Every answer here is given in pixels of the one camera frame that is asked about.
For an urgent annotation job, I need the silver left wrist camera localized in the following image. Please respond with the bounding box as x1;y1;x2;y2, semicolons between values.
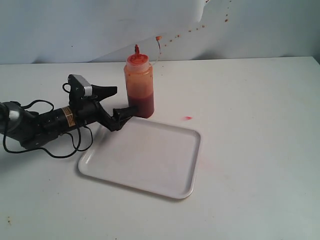
67;74;93;106

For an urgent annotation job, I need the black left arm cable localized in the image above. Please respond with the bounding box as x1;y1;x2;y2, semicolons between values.
2;82;94;159

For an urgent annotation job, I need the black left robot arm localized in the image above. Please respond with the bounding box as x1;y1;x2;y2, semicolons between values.
0;84;138;150

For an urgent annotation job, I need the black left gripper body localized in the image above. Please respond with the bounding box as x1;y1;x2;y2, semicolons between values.
69;96;118;132

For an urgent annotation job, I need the white rectangular plastic tray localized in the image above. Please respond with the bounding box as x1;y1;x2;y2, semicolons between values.
78;117;201;200

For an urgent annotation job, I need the ketchup squeeze bottle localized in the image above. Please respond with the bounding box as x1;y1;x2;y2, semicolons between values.
123;44;155;119

